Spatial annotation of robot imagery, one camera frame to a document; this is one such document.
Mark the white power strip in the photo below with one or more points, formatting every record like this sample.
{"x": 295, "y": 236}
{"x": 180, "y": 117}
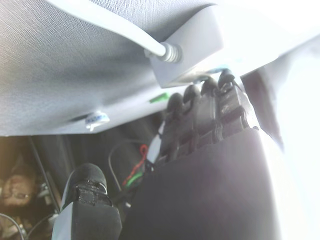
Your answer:
{"x": 195, "y": 45}

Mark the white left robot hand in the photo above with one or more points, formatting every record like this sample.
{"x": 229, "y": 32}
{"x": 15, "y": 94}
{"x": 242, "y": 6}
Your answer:
{"x": 200, "y": 187}

